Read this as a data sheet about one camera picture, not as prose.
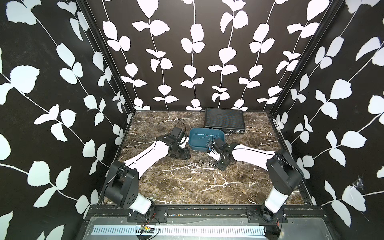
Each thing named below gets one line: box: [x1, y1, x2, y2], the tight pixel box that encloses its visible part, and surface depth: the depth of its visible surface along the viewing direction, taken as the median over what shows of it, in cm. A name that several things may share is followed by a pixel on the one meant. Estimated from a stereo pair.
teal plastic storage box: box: [188, 127, 225, 152], surface depth 106 cm
